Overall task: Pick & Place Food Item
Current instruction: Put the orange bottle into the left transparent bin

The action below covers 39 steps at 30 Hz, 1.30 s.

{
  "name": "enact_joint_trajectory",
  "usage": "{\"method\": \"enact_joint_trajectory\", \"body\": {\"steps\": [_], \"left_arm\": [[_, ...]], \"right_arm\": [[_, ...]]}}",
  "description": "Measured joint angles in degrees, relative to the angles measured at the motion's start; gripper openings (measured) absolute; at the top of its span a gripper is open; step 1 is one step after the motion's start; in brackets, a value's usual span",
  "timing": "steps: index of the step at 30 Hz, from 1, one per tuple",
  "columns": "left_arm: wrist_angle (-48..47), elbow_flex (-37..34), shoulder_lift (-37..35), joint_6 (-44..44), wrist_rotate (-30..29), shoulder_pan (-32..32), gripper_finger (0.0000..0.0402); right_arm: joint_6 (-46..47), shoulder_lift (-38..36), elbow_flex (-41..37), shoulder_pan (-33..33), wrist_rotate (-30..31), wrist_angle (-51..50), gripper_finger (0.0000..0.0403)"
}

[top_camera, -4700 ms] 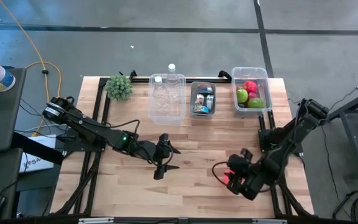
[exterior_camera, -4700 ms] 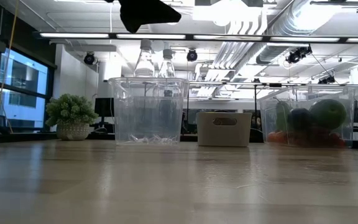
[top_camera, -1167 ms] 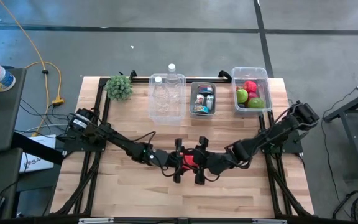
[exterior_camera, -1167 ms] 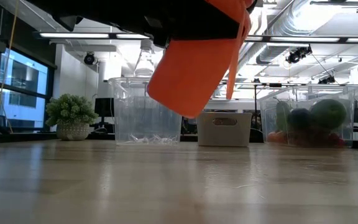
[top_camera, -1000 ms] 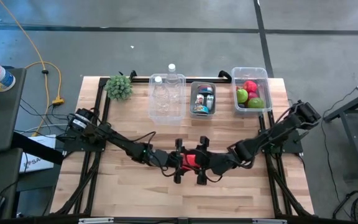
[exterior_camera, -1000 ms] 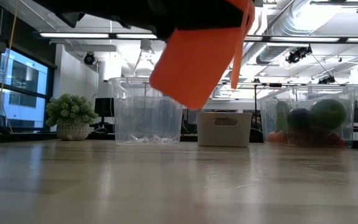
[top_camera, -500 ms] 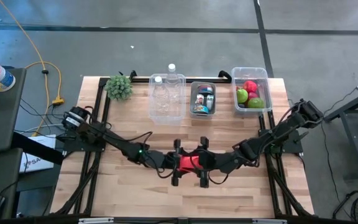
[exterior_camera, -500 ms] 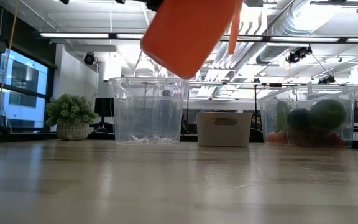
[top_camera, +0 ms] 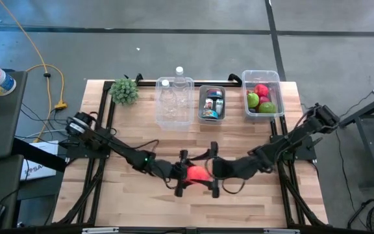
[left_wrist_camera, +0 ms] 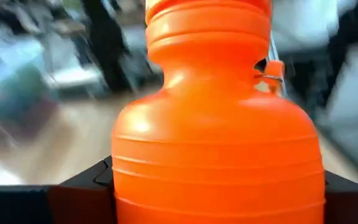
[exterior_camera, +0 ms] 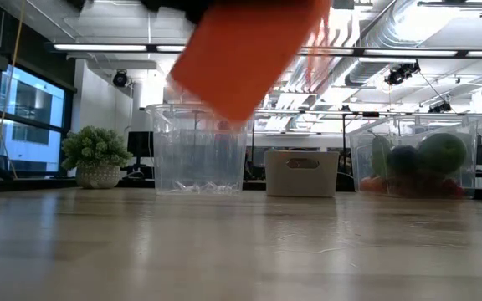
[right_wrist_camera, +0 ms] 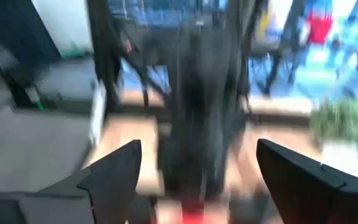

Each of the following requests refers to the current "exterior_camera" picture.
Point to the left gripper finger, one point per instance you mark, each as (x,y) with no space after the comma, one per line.
(195,8)

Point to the orange squeeze bottle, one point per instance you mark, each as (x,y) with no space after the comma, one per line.
(245,54)

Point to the green pear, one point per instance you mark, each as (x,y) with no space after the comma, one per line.
(380,154)

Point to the green apple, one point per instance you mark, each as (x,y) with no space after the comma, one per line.
(442,152)

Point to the red grape bunch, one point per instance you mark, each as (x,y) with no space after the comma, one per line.
(454,188)

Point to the overhead black light bar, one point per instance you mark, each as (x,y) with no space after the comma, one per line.
(98,47)

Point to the black monitor on stand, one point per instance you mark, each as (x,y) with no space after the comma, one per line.
(140,144)

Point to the clear plastic storage bin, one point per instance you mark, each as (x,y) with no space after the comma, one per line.
(412,125)
(195,159)

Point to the green succulent plant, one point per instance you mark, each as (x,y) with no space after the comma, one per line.
(94,150)

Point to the grey plastic bin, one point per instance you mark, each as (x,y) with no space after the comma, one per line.
(301,180)

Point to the black dome ceiling camera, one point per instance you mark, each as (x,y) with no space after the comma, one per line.
(119,78)

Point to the black aluminium table frame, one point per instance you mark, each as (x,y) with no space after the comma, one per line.
(36,184)

